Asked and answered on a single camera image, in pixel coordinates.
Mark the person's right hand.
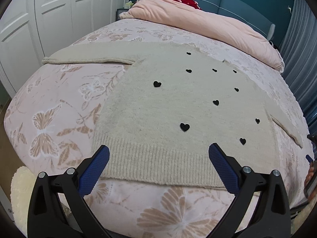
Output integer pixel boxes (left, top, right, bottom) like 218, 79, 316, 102
305, 163, 314, 186

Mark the pink folded duvet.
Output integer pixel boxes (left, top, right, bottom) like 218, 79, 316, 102
119, 0, 285, 72

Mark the white panelled wardrobe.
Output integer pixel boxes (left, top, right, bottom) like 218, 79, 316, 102
1, 0, 128, 97

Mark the beige knit heart sweater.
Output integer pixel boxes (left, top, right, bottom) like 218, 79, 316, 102
44, 41, 303, 189

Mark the dark bedside table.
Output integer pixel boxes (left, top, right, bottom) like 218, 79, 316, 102
116, 8, 129, 21

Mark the cream fluffy rug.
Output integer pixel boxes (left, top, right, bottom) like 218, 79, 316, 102
10, 166, 36, 237

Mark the blue grey curtain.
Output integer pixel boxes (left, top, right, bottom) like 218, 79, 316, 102
280, 0, 317, 134

